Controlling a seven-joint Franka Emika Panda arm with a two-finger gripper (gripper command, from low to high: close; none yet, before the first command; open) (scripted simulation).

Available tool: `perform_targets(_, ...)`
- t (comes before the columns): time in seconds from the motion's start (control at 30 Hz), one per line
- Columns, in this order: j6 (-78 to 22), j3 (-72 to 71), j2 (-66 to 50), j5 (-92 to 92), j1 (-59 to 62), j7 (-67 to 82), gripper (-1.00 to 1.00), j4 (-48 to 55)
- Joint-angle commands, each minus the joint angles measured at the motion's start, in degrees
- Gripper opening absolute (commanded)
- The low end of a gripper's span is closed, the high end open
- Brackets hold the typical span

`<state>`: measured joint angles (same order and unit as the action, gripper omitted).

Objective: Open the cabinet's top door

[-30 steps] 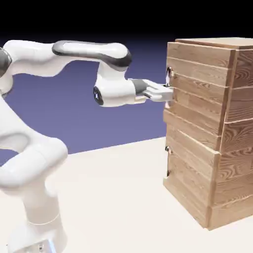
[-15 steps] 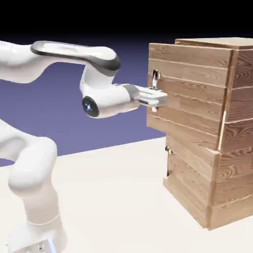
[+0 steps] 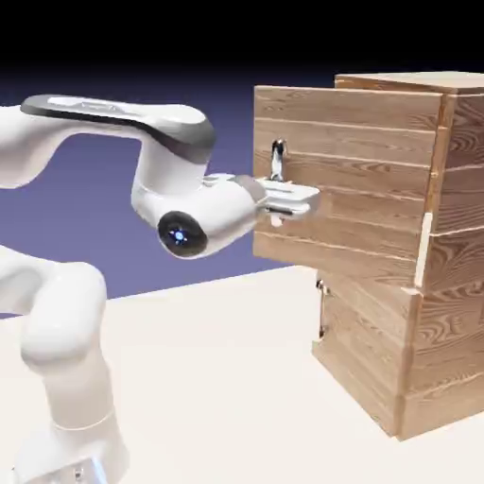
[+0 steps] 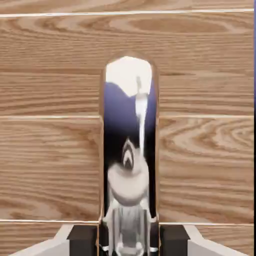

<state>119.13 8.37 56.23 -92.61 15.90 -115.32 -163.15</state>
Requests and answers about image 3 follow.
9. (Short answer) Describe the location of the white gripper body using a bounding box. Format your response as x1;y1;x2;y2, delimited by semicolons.
259;179;323;221

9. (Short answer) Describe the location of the curved silver metal handle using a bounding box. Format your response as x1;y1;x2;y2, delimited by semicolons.
269;138;289;183

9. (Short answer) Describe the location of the large light wood door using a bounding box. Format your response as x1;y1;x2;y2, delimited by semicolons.
251;84;444;293

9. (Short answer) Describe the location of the small light wood door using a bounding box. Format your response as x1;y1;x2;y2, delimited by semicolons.
312;269;424;441

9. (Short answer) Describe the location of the light wood cabinet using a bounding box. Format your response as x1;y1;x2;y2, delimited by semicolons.
312;71;484;442

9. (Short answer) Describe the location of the straight silver metal handle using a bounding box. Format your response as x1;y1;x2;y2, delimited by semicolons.
316;279;331;340

